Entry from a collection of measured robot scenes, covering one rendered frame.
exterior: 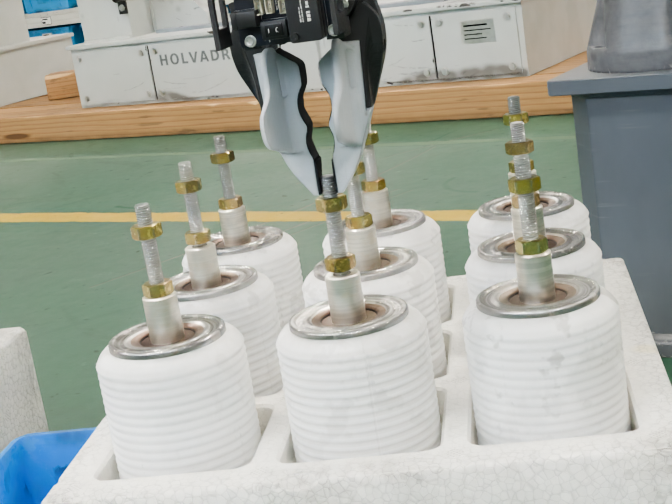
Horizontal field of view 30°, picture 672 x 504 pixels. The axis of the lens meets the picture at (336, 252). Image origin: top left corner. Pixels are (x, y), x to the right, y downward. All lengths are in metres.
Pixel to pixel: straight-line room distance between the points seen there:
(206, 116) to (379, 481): 2.72
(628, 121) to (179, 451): 0.69
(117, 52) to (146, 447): 2.93
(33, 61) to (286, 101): 3.68
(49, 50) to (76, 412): 3.09
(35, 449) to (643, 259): 0.65
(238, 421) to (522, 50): 2.26
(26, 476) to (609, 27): 0.72
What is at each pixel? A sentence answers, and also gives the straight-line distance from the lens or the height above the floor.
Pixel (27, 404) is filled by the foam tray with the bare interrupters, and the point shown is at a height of 0.12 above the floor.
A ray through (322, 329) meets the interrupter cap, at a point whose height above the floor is 0.25.
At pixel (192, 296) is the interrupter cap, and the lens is 0.89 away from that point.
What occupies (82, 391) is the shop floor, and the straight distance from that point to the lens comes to 1.54.
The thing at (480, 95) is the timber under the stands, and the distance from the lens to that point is 2.97.
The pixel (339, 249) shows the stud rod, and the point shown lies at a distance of 0.77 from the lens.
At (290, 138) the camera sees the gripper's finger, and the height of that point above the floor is 0.37.
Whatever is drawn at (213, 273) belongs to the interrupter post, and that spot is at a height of 0.26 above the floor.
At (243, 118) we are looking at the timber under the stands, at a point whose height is 0.03.
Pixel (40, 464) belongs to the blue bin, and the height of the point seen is 0.09.
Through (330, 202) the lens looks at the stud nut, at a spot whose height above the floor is 0.33.
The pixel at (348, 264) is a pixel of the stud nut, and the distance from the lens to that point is 0.77.
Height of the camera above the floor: 0.49
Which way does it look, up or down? 14 degrees down
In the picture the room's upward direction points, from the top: 9 degrees counter-clockwise
